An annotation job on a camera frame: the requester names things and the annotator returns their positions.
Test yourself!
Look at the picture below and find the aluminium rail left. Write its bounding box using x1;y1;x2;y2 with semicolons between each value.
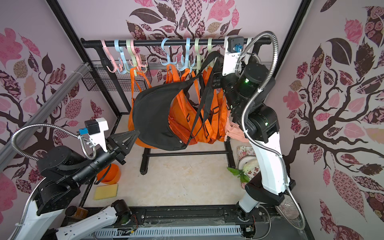
1;63;91;173

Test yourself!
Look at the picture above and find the black wire basket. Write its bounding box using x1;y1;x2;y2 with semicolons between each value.
82;68;152;92

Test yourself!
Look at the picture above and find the light orange fanny pack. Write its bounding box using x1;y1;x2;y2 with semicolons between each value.
200;65;229;144

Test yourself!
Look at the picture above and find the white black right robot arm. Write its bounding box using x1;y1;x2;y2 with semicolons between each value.
221;63;286;222

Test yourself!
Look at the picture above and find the green hook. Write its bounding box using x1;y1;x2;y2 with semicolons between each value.
205;38;213;70
194;38;202;74
126;40;139;77

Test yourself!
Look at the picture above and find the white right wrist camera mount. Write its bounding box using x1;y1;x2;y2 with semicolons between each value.
222;36;245;76

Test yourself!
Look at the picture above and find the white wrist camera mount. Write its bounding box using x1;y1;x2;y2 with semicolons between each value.
79;118;109;152
222;36;245;76

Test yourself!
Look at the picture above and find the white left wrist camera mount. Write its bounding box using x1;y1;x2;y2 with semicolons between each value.
79;118;109;152

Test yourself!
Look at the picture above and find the blue hook left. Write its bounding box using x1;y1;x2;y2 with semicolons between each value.
114;40;129;75

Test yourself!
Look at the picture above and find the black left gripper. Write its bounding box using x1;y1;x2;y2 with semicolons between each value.
74;128;142;182

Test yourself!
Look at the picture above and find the orange bag with black straps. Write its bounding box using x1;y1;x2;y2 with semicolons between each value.
127;66;160;150

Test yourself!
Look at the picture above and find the white patterned plate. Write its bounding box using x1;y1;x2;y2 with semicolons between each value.
238;156;260;179

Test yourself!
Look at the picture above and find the floral placemat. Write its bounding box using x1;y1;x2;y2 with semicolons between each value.
236;145;259;190

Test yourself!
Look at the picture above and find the green hook left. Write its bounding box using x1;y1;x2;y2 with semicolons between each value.
126;40;139;77

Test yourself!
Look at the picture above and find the dark grey clothes rack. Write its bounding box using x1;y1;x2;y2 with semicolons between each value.
81;39;236;175

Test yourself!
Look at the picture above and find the brown small jar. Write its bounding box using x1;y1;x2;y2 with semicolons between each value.
65;206;89;220

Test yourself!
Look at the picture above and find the white slotted cable duct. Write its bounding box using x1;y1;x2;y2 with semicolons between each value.
90;225;242;239

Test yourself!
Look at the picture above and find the green hook right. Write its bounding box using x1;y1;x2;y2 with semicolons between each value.
205;38;213;70

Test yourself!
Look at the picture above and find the pink fanny pack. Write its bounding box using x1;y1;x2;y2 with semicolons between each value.
224;112;249;143

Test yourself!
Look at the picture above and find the orange bag bottom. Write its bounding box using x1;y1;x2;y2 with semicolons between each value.
184;80;204;145

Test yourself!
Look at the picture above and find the silver flexible conduit right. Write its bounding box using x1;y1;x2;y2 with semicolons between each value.
234;31;306;231

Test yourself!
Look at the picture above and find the green hook middle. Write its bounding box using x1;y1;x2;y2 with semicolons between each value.
194;38;202;74

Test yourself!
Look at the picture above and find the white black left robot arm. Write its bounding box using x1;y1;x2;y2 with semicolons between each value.
10;130;140;240

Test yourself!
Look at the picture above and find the yellow sponge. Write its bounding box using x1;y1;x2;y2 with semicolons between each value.
94;184;119;201

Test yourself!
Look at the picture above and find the orange plastic bowl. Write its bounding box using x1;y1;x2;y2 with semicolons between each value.
97;164;121;185

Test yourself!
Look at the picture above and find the blue hook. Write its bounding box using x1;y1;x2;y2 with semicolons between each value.
114;40;129;75
178;38;195;72
161;38;177;66

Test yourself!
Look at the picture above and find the pink hook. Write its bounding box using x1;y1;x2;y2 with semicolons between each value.
130;40;148;73
101;40;119;73

